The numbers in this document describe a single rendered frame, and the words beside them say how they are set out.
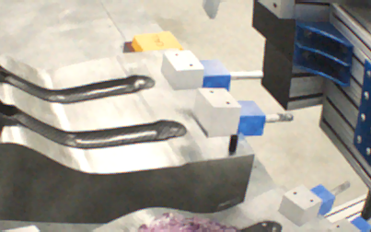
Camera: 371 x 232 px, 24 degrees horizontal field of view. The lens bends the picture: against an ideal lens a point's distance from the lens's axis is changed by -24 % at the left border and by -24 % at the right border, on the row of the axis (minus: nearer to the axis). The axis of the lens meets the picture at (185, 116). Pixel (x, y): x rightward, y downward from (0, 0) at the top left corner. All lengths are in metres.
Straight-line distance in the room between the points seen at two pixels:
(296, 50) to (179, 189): 0.47
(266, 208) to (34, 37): 0.64
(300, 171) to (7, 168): 1.84
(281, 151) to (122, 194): 1.78
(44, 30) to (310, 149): 1.47
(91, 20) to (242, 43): 1.83
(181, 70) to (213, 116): 0.11
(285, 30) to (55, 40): 0.39
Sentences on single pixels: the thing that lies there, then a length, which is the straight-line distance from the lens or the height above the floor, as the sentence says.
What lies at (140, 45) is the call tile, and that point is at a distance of 1.57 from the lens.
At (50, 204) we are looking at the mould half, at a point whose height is 0.83.
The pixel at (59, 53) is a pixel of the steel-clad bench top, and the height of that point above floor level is 0.80.
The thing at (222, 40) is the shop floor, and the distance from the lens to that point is 3.53.
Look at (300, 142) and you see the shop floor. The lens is 3.04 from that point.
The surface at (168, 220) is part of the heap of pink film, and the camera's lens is 1.05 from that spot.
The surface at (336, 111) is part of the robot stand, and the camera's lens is 1.69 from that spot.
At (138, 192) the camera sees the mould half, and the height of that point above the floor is 0.85.
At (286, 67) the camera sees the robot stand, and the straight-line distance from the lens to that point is 1.66.
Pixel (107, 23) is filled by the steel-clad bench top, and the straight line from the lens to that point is 1.73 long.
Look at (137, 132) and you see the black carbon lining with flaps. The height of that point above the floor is 0.88.
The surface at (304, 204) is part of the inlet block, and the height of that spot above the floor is 0.88.
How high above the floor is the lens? 1.54
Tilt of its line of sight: 30 degrees down
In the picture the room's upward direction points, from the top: 8 degrees clockwise
